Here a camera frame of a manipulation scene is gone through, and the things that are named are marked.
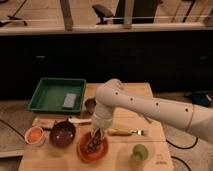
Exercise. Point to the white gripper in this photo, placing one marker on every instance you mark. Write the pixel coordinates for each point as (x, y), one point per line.
(102, 117)

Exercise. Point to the purple grape bunch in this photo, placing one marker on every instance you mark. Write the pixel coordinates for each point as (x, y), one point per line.
(94, 143)

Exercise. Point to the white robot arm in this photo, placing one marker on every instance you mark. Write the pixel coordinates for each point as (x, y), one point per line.
(193, 119)

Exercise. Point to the red bowl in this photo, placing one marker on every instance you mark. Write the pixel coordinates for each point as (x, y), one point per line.
(86, 157)

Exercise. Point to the dark purple bowl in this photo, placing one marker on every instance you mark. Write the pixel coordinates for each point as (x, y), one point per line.
(62, 134)

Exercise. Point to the grey sponge block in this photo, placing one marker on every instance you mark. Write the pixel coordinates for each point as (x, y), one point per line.
(69, 100)

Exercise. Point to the green apple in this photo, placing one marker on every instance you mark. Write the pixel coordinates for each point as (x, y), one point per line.
(140, 153)

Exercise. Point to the brown cloth piece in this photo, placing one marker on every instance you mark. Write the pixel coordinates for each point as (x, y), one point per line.
(43, 123)

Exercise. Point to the green plastic tray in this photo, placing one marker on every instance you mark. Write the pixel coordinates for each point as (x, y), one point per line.
(50, 94)

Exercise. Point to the white cup orange contents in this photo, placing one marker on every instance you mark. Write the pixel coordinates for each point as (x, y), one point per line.
(34, 136)

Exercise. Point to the blue object on floor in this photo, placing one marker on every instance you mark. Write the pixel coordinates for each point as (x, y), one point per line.
(199, 98)

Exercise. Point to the black office chair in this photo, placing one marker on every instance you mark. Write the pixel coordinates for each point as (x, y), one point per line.
(102, 12)

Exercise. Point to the wooden handled fork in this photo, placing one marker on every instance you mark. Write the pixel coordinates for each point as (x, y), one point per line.
(119, 132)

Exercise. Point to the white handled knife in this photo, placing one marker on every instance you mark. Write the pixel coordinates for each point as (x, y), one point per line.
(79, 121)

